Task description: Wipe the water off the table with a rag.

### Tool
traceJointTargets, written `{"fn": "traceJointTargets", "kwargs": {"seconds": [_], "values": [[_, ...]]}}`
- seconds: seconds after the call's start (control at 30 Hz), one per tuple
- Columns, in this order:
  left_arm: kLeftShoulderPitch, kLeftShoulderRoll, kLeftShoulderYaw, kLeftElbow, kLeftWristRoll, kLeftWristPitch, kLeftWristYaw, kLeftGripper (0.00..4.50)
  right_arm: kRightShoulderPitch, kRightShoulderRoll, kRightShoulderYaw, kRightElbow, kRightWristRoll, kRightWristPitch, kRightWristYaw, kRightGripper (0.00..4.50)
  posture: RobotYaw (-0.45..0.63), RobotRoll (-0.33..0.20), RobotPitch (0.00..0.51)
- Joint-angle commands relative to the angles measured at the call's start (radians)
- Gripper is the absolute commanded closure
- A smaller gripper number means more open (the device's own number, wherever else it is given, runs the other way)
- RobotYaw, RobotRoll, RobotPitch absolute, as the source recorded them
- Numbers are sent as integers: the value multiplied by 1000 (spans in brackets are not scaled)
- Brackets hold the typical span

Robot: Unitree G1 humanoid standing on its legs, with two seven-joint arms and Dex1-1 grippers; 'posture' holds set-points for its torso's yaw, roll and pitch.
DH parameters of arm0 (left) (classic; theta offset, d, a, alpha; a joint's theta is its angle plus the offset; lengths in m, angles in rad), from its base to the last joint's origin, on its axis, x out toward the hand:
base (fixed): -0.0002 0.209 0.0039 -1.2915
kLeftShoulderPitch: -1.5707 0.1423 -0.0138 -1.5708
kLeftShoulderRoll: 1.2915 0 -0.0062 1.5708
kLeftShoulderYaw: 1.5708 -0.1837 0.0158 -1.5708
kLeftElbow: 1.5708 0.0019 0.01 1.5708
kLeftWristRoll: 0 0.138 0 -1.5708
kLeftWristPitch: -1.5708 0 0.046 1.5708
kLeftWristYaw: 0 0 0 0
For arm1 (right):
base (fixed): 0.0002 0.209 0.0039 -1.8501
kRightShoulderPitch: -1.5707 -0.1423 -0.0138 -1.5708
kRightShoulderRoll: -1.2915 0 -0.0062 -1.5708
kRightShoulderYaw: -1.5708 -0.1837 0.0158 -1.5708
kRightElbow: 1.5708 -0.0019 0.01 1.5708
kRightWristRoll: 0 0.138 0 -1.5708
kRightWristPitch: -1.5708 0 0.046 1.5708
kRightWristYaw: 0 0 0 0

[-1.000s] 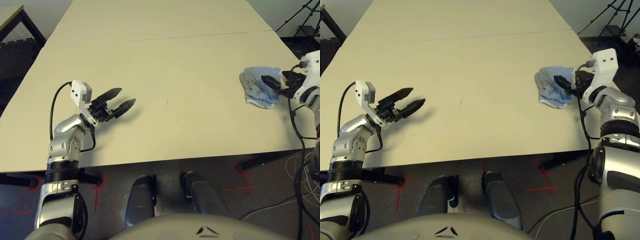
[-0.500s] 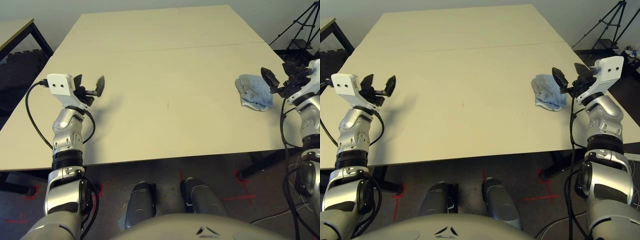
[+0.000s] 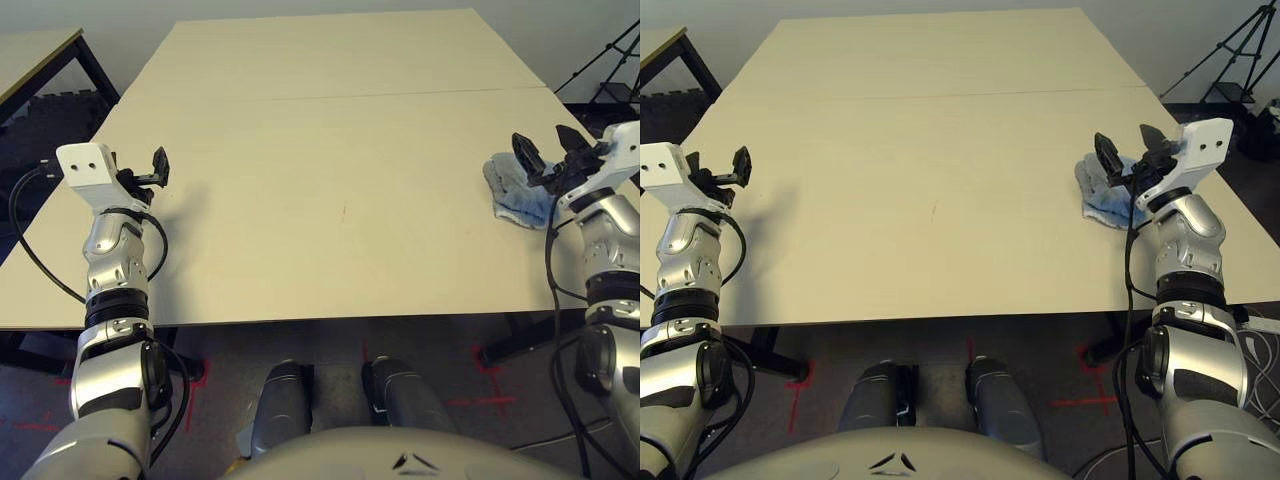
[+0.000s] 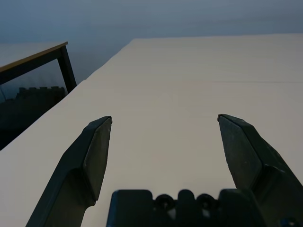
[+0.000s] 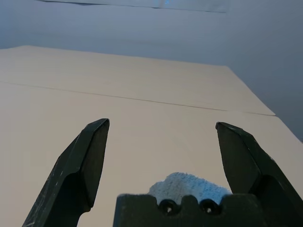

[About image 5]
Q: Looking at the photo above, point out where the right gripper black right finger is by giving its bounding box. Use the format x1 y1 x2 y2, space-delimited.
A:
215 122 303 227

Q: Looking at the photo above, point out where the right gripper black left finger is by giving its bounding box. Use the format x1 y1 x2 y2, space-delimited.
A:
22 118 110 227

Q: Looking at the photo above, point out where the blue terry cloth rag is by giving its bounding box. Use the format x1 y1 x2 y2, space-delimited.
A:
149 172 234 204

